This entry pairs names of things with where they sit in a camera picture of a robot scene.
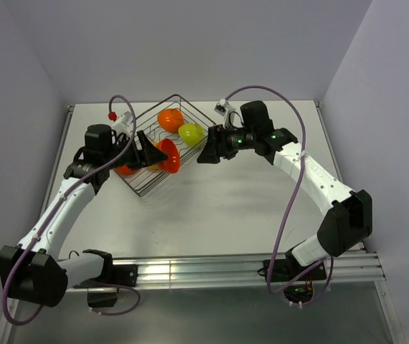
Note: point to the red-orange bowl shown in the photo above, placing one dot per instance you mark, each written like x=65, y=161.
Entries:
x=172, y=163
x=125, y=171

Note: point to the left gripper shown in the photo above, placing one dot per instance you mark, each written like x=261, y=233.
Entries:
x=148, y=154

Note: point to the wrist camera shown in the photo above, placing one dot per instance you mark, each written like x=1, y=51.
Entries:
x=227, y=111
x=121, y=123

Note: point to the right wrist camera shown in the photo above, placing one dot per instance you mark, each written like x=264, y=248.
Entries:
x=227, y=111

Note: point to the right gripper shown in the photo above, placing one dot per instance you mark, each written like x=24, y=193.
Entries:
x=217, y=145

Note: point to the yellow-orange bowl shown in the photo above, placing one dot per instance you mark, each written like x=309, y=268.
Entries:
x=154, y=166

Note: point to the lime green bowl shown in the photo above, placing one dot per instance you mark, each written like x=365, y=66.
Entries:
x=191, y=133

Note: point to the aluminium rail frame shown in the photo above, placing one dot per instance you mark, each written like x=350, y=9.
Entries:
x=185, y=273

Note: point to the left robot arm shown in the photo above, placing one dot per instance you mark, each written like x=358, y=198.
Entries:
x=31, y=271

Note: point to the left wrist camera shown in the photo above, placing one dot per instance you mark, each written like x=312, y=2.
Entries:
x=121, y=123

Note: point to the orange bowl white inside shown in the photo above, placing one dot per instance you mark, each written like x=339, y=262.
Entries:
x=171, y=119

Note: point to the wire dish rack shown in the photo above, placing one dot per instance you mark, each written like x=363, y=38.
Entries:
x=145, y=180

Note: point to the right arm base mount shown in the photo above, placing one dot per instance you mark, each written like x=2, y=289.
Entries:
x=284, y=271

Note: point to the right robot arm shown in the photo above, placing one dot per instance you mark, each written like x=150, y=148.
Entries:
x=347, y=213

